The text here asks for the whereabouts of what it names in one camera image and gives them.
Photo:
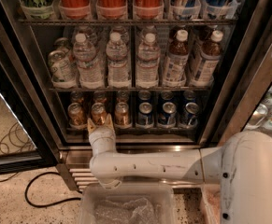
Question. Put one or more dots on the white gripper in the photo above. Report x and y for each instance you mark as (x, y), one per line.
(102, 136)

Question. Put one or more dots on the orange can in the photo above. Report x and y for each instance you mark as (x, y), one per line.
(99, 113)
(77, 97)
(122, 96)
(122, 114)
(78, 118)
(100, 97)

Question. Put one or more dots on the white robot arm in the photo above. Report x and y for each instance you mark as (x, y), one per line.
(242, 167)

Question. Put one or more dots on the front left blue can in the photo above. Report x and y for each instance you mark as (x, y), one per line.
(144, 116)

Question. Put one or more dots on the back left blue can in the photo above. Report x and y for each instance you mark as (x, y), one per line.
(144, 96)

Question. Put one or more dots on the front white green can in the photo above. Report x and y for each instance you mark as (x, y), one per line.
(62, 71)

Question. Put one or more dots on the white green can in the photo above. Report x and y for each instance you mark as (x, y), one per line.
(62, 71)
(63, 44)

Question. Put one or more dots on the front middle blue can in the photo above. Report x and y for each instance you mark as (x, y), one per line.
(167, 114)

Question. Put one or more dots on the back middle blue can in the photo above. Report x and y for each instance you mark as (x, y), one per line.
(166, 96)

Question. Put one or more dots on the open glass fridge door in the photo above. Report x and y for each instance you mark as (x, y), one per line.
(23, 145)

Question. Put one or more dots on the back white green can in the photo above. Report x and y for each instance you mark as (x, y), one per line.
(63, 44)

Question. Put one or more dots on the front right blue can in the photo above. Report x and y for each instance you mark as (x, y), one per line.
(189, 114)

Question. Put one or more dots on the stainless steel fridge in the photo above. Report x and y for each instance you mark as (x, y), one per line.
(29, 41)

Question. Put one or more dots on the back right blue can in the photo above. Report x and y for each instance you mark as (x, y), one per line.
(189, 96)

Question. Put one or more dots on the middle red cola can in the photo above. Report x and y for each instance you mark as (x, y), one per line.
(111, 9)

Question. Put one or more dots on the right red cola can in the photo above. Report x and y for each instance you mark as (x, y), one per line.
(147, 9)

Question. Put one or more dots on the left blue can top shelf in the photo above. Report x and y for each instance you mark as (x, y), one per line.
(184, 9)

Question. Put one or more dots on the closed right fridge door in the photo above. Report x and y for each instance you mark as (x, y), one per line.
(245, 75)

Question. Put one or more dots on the left water bottle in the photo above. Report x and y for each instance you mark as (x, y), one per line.
(88, 63)

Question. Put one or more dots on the water bottle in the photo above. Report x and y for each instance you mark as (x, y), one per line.
(117, 62)
(88, 63)
(147, 62)

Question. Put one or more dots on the middle water bottle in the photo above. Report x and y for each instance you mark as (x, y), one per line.
(117, 62)

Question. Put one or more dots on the right water bottle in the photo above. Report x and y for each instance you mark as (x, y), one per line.
(147, 62)

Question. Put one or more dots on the left tea bottle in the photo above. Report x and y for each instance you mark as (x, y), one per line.
(176, 59)

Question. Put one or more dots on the tea bottle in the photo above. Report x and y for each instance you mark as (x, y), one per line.
(176, 59)
(204, 60)

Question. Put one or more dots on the clear bin with bubble wrap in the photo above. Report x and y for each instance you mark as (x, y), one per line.
(130, 203)

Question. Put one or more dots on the right tea bottle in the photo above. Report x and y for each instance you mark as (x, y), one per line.
(204, 60)

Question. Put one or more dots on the clear bin pink bubble wrap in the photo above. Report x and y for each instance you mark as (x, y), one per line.
(211, 204)

